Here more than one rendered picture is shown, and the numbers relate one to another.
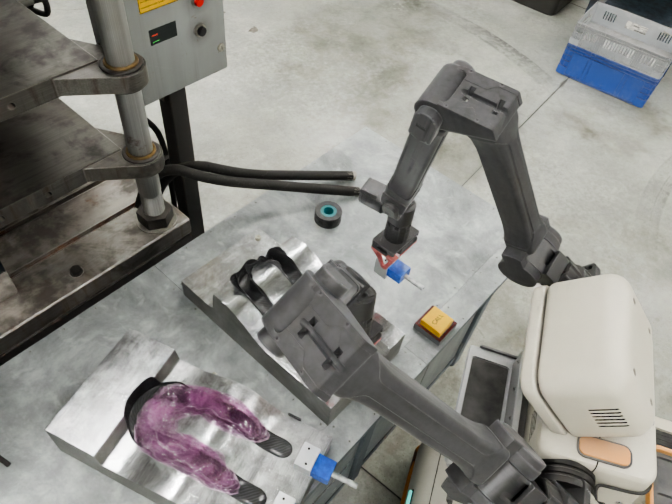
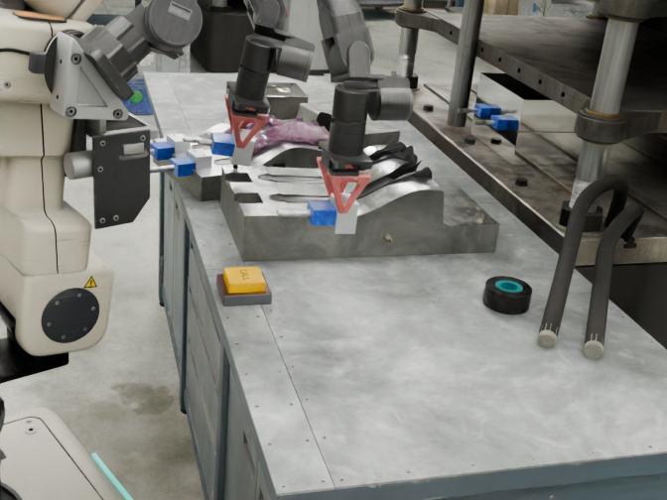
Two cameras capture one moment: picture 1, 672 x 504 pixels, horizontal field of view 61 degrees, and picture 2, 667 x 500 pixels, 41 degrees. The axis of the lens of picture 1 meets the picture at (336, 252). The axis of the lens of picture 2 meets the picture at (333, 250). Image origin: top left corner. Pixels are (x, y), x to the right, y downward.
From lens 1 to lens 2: 2.19 m
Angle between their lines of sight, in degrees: 92
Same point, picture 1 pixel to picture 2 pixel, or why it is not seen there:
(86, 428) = (324, 106)
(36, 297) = (500, 168)
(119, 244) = (548, 204)
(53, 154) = not seen: hidden behind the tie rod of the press
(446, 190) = (503, 440)
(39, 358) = (427, 152)
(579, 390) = not seen: outside the picture
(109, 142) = (625, 108)
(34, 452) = not seen: hidden behind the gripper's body
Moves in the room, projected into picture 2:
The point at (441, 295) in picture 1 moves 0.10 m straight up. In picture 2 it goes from (282, 320) to (286, 264)
